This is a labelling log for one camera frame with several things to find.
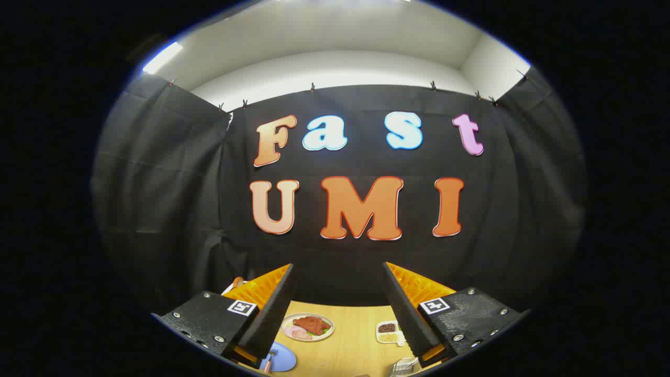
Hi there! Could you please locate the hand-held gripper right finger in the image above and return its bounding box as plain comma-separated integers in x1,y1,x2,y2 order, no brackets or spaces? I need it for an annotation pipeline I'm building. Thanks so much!
381,261,531,369

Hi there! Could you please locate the metal wire cutlery basket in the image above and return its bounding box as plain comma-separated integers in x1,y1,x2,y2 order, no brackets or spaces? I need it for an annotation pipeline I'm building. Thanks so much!
388,357,422,377

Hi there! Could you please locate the white divided tray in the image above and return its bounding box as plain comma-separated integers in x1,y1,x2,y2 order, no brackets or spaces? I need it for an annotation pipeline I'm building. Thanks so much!
376,320,407,347

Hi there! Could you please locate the brown grilled meat piece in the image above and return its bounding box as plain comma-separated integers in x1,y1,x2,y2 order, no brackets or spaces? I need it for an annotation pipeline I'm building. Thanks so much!
299,316,332,336

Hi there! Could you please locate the oval beige food plate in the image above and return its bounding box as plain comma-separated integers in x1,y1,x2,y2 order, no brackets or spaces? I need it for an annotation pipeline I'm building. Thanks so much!
280,313,336,343

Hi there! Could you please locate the round blue plate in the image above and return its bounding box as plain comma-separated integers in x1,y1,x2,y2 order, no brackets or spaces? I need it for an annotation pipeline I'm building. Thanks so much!
260,341,297,373

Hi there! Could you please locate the row of black cloth clips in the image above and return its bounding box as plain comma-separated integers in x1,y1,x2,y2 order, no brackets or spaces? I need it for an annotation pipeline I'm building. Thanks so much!
167,68,529,113

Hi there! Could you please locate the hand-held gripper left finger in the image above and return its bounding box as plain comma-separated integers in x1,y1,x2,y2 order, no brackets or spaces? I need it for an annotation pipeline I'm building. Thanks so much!
151,263,295,369

